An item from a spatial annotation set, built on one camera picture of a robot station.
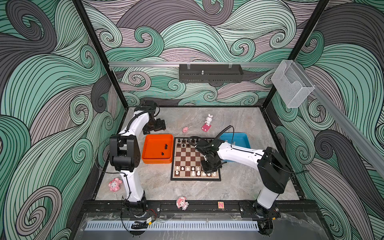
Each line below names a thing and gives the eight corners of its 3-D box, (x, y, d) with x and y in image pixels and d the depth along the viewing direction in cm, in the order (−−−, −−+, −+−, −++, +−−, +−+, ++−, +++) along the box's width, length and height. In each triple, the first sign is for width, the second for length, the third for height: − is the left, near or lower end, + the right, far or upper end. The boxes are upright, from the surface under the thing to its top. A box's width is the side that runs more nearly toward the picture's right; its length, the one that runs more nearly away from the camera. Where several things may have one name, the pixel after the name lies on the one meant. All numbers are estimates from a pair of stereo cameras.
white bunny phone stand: (202, 130, 108) (202, 122, 101) (207, 121, 113) (209, 113, 107) (207, 132, 107) (208, 125, 100) (212, 123, 112) (214, 116, 105)
